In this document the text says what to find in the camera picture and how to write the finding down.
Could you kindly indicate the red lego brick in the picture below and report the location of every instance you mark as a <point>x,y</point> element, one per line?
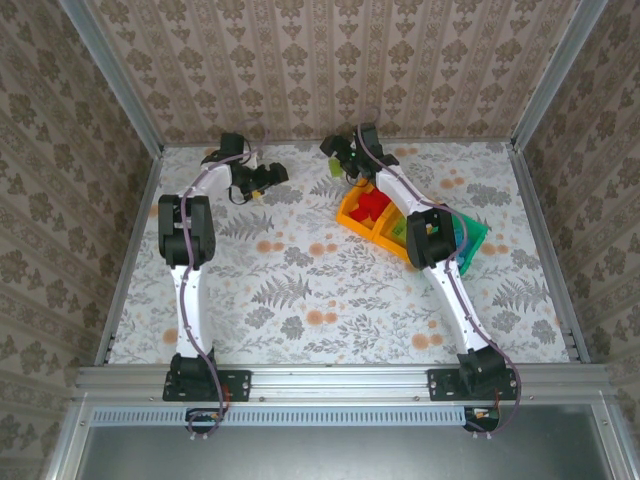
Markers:
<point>359,212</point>
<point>371,199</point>
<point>381,212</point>

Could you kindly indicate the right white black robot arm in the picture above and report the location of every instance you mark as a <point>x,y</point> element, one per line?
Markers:
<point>460,310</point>

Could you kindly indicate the green plastic bin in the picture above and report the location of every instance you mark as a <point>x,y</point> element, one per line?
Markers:
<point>477,237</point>

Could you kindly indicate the aluminium mounting rail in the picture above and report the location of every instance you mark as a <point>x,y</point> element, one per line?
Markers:
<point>340,382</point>

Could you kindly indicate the grey metal panel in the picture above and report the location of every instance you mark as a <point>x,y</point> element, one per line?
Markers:
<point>340,455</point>

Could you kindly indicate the aluminium frame post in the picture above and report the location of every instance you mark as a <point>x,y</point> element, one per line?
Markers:
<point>115,75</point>
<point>553,75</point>

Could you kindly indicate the lime green lego brick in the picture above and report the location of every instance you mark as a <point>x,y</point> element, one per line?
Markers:
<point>400,231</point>
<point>334,169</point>

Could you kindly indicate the orange plastic bin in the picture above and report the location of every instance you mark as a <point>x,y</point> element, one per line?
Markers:
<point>350,225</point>
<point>387,242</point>

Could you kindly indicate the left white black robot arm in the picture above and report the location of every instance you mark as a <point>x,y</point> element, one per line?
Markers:
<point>190,310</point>

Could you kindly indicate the aluminium side rail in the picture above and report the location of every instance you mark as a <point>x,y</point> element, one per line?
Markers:
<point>132,250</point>
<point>537,225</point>

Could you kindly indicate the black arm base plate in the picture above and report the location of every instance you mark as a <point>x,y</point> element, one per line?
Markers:
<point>440,385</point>
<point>240,385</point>

